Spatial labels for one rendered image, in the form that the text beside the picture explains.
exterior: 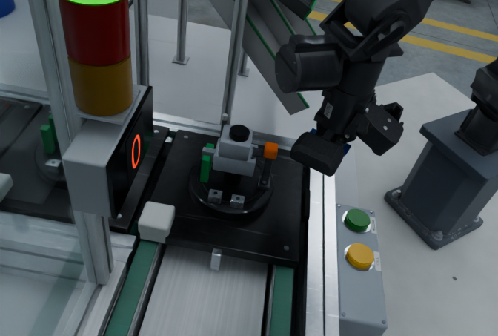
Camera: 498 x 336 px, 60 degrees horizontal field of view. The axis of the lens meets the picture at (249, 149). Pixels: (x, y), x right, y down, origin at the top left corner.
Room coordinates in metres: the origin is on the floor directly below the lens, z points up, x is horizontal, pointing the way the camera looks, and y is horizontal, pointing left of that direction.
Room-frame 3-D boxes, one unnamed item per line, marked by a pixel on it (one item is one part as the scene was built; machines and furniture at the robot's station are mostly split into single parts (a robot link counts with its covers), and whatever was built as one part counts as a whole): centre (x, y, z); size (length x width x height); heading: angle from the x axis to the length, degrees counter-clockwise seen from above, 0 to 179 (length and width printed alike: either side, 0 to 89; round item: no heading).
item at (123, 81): (0.30, 0.13, 1.28); 0.05 x 0.05 x 0.05
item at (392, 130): (0.47, -0.16, 1.17); 0.07 x 0.07 x 0.06; 68
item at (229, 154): (0.49, 0.03, 1.06); 0.08 x 0.04 x 0.07; 91
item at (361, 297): (0.41, -0.20, 0.93); 0.21 x 0.07 x 0.06; 0
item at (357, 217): (0.48, -0.20, 0.96); 0.04 x 0.04 x 0.02
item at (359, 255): (0.41, -0.20, 0.96); 0.04 x 0.04 x 0.02
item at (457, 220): (0.63, -0.40, 0.96); 0.15 x 0.15 x 0.20; 37
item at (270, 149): (0.49, -0.03, 1.04); 0.04 x 0.02 x 0.08; 90
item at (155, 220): (0.39, 0.12, 0.97); 0.05 x 0.05 x 0.04; 0
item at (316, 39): (0.46, -0.08, 1.27); 0.12 x 0.08 x 0.11; 117
